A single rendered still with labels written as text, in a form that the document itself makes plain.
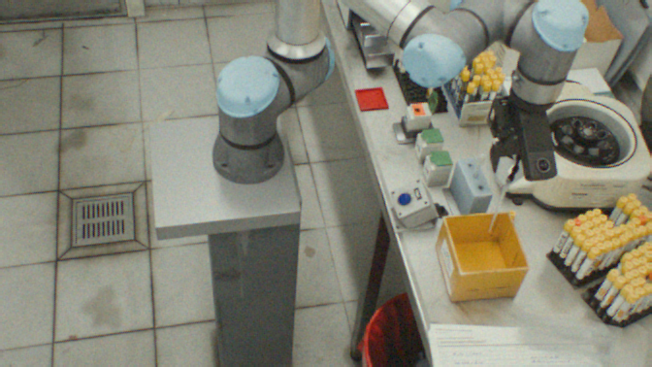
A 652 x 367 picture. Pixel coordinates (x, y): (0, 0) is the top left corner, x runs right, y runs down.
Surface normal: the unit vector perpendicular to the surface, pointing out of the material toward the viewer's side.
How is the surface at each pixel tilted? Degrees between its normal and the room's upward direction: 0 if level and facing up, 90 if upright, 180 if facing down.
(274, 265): 90
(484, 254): 0
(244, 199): 1
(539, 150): 30
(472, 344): 1
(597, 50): 92
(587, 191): 90
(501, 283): 90
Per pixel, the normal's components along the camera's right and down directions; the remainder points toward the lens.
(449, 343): 0.05, -0.65
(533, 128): 0.14, -0.17
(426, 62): -0.65, 0.55
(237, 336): 0.18, 0.76
